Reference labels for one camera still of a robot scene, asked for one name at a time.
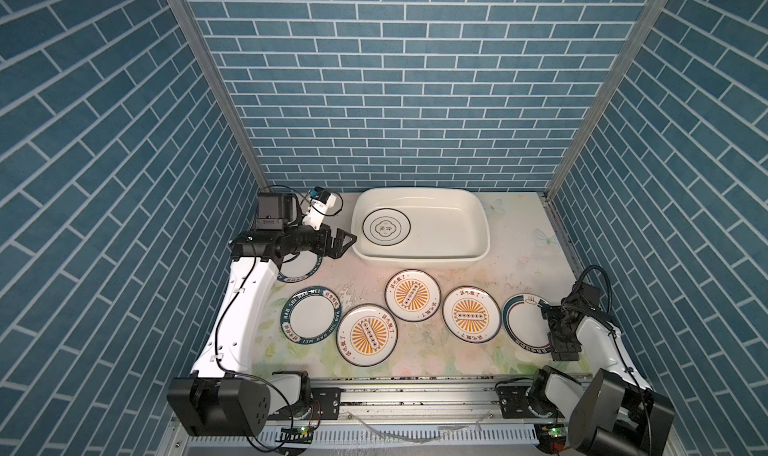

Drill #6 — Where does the near green rim text plate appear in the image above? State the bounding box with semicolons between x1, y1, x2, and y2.
280;286;342;345

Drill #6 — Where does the white plate black flower outline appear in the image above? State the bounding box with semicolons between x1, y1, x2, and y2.
362;208;411;247

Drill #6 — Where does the white plastic bin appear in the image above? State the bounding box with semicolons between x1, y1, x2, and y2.
351;188;491;269

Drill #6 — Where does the orange sunburst plate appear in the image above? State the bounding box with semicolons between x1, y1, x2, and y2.
336;304;398;367
442;286;501;344
385;269;441;323

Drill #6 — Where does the aluminium corner post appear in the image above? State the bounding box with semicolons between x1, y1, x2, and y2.
166;0;269;189
544;0;669;205

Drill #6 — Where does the far green rim text plate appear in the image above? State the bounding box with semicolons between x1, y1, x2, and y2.
277;252;322;283

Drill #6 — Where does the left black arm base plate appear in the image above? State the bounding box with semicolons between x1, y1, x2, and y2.
268;387;342;422

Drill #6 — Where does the green rim text plate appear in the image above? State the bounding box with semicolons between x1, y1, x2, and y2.
280;286;342;345
277;252;322;283

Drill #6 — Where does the green red rim plate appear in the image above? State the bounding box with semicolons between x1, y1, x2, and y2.
502;293;552;354

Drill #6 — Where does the white slotted cable duct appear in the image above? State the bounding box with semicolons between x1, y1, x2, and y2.
185;424;539;450

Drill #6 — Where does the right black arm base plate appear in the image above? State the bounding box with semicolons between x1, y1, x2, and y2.
494;385;538;419

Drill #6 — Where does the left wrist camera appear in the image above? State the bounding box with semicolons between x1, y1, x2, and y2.
307;187;339;217

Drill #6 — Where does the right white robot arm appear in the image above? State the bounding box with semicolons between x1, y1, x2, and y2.
528;302;675;455

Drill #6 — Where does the right green circuit board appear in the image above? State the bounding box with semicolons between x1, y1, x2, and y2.
536;424;567;446

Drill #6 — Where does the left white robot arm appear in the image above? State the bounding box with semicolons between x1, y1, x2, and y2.
167;225;357;437

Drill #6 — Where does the left aluminium corner post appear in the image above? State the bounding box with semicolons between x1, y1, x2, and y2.
166;0;269;189

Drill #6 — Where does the aluminium mounting rail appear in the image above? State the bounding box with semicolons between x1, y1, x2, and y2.
161;376;661;427

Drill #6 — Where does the right aluminium corner post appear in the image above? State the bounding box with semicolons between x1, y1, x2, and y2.
544;0;669;205

